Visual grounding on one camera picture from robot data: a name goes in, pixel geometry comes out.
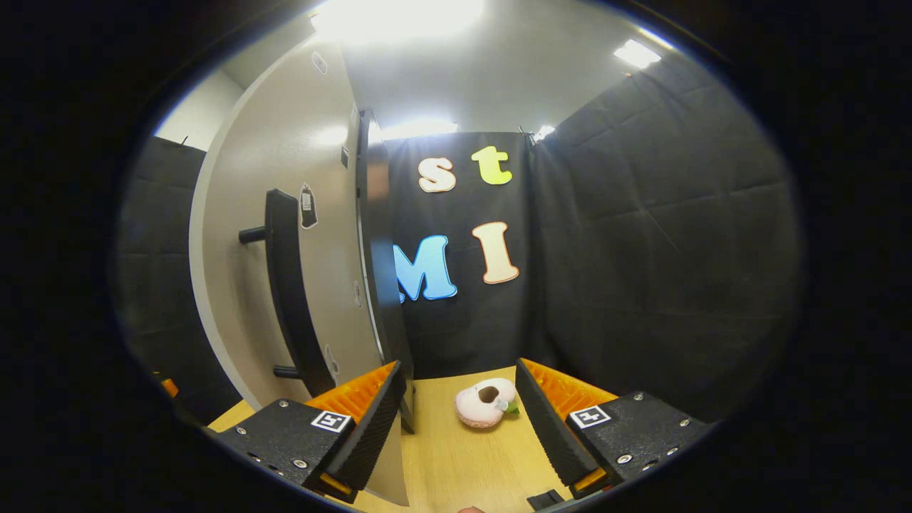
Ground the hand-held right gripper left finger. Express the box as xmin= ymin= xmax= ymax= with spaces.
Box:
xmin=207 ymin=360 xmax=408 ymax=503

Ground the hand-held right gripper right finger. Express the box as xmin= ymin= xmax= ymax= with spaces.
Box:
xmin=515 ymin=356 xmax=715 ymax=499

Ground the light grey cabinet door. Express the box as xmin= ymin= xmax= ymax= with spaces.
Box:
xmin=189 ymin=36 xmax=412 ymax=507

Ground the black door handle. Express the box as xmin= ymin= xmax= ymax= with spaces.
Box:
xmin=239 ymin=189 xmax=336 ymax=398

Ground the pink plush toy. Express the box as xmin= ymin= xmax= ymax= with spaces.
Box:
xmin=455 ymin=378 xmax=521 ymax=430

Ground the black backdrop cloth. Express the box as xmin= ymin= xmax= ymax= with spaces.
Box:
xmin=118 ymin=53 xmax=802 ymax=428

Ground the large ceiling light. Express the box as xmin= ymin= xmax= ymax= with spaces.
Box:
xmin=310 ymin=0 xmax=485 ymax=43

